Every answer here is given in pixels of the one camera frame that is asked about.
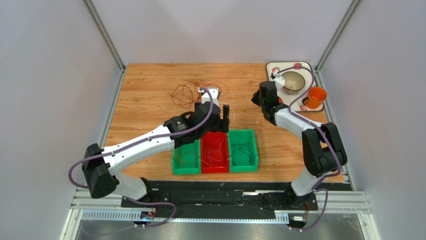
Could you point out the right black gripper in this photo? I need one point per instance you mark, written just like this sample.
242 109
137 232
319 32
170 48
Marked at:
261 99

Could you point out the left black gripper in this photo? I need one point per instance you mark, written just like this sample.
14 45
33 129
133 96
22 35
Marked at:
222 125

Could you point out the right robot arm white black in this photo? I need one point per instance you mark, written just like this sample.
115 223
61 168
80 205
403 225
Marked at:
324 154

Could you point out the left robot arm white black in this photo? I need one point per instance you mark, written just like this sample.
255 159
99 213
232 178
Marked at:
102 168

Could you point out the red plastic bin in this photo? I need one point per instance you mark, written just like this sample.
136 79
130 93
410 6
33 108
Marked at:
214 151

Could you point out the grey ceramic bowl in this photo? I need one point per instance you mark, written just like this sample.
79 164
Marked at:
294 82

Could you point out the strawberry pattern white tray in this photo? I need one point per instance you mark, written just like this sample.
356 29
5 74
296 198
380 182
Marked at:
294 100

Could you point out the right green plastic bin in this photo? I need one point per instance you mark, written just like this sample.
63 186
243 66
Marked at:
243 151

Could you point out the green plastic bin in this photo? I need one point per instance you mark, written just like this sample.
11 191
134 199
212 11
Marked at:
186 159
243 151

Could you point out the orange mug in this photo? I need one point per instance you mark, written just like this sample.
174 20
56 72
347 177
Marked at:
315 97

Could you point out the left green plastic bin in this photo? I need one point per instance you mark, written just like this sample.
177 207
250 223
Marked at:
186 159

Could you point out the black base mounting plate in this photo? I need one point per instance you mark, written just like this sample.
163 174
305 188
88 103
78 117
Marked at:
221 199

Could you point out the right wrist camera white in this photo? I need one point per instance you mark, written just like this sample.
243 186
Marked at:
279 81

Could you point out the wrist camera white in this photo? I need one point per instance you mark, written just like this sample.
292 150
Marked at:
212 93
279 81

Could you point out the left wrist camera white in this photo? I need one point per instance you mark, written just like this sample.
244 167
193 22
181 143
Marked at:
212 93

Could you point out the right aluminium frame post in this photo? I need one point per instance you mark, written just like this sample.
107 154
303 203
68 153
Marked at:
338 33

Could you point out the aluminium frame post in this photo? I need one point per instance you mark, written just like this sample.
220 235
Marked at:
338 33
97 20

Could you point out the left aluminium frame post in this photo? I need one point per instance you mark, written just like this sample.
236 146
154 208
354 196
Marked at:
97 20

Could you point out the aluminium rail front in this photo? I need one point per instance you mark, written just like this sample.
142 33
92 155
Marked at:
115 207

